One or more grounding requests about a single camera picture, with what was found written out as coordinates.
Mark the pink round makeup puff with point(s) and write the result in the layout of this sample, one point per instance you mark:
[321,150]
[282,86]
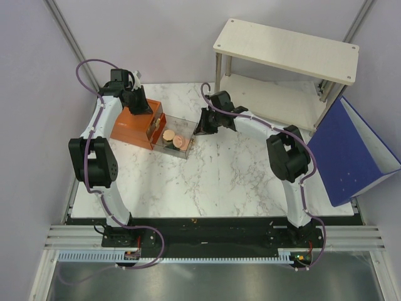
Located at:
[178,141]
[185,145]

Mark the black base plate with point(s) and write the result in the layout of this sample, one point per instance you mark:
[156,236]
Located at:
[214,237]

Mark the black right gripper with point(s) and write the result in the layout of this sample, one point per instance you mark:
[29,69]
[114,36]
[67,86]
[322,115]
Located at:
[203,128]

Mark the pink round makeup puff front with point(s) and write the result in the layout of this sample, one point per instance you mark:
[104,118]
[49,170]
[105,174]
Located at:
[185,145]

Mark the white slotted cable duct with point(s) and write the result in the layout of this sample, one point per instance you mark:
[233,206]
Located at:
[105,256]

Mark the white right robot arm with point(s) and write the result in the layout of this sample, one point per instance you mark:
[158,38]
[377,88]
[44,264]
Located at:
[290,159]

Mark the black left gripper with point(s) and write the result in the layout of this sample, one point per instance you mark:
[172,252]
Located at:
[145,108]

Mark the orange drawer organizer box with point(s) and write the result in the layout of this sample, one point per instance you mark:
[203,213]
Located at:
[136,129]

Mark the blue file binder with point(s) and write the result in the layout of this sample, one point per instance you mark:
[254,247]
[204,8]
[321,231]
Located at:
[351,158]

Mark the clear drawer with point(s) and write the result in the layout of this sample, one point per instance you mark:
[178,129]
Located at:
[157,120]
[181,127]

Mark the aluminium rail frame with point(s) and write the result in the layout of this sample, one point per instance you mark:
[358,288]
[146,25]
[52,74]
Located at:
[353,240]

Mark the gold lid cream jar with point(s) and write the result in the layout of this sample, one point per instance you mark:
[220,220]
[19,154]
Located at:
[167,137]

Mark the dark green makeup sponge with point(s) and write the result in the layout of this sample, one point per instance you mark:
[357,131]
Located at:
[173,147]

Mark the white two-tier shelf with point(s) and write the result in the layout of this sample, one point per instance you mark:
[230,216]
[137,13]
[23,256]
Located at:
[282,75]

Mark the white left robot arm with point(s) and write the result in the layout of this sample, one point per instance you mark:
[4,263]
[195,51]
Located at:
[92,157]

